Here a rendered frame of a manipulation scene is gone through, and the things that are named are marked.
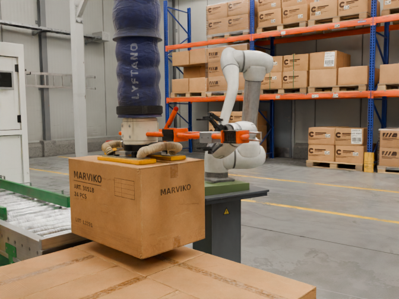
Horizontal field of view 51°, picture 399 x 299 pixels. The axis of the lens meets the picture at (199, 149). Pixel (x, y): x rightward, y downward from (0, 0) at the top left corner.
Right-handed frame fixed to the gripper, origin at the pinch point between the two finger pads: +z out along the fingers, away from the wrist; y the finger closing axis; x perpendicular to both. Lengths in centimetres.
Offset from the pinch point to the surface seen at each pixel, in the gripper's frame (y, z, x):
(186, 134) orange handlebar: -0.9, 17.2, -8.0
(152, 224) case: 38.5, 27.9, 3.0
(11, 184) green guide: 52, -5, 236
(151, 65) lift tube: -32.4, 14.0, 17.7
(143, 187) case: 21.5, 32.4, 3.0
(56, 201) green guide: 56, -6, 156
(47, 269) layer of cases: 60, 58, 42
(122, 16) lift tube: -54, 25, 24
